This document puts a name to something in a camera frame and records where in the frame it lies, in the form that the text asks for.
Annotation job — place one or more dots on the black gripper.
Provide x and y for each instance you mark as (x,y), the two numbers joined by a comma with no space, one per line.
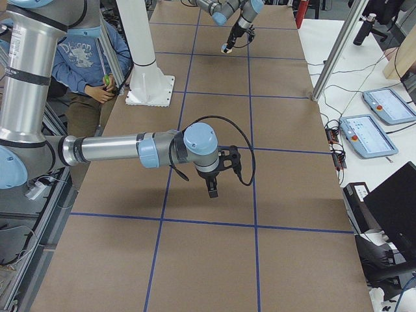
(236,32)
(207,176)

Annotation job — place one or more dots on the blue call bell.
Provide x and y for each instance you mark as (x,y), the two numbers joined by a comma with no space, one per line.
(224,49)

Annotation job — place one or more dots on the brown paper table mat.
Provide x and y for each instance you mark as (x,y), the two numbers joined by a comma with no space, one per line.
(146,240)

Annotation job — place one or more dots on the orange black connector board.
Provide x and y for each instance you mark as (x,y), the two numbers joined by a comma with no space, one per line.
(336,148)

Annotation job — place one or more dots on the black water bottle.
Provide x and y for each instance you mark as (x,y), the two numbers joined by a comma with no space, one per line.
(365,29)

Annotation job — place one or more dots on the black box device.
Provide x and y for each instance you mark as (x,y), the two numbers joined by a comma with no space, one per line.
(357,210)

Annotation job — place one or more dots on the person in blue sweater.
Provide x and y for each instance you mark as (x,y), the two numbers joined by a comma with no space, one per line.
(77,66)

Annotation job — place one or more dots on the near teach pendant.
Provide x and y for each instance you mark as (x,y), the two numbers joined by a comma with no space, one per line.
(366,137)

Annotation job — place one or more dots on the teach pendant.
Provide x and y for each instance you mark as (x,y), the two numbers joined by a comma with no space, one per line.
(389,106)
(366,137)

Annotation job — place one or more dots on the far teach pendant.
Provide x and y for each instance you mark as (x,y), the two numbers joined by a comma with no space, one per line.
(389,106)

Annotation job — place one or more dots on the black laptop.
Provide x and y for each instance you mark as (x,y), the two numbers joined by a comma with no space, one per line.
(392,204)

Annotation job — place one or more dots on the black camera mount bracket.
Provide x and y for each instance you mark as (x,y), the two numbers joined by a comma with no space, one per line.
(229,157)

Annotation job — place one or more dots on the white pedestal base plate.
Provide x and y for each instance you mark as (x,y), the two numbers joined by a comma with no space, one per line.
(156,93)

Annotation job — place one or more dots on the green handled tool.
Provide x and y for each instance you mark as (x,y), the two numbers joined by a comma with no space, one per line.
(108,87)

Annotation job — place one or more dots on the aluminium frame post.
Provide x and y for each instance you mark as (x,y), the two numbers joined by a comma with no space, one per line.
(337,49)

